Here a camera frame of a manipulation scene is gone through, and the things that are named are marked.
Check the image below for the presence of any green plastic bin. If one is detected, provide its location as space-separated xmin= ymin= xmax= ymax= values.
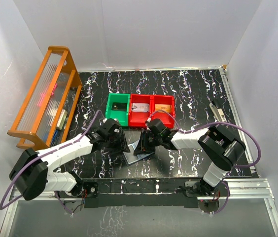
xmin=105 ymin=93 xmax=131 ymax=127

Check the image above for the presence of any red double plastic bin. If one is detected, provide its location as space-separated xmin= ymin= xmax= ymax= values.
xmin=128 ymin=94 xmax=175 ymax=128

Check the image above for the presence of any dark grey credit card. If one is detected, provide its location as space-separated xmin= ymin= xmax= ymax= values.
xmin=111 ymin=102 xmax=128 ymax=111

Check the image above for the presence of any black silver stapler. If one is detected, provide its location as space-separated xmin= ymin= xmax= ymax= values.
xmin=209 ymin=99 xmax=227 ymax=122

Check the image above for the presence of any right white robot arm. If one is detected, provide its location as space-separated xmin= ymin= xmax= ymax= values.
xmin=134 ymin=119 xmax=246 ymax=196

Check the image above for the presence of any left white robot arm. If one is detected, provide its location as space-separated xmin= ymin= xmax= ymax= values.
xmin=9 ymin=118 xmax=129 ymax=200

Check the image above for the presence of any orange credit card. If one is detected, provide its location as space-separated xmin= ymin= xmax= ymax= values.
xmin=154 ymin=104 xmax=172 ymax=113

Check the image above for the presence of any silver credit card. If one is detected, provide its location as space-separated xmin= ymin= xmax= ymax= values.
xmin=131 ymin=103 xmax=149 ymax=113

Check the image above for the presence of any white eraser box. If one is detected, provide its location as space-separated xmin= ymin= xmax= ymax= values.
xmin=56 ymin=109 xmax=68 ymax=130

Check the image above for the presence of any wooden shelf rack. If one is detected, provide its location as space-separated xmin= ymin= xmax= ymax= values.
xmin=7 ymin=46 xmax=82 ymax=151

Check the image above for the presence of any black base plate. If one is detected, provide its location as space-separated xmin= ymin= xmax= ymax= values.
xmin=55 ymin=177 xmax=231 ymax=209

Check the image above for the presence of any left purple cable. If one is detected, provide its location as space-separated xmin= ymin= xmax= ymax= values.
xmin=0 ymin=110 xmax=104 ymax=217

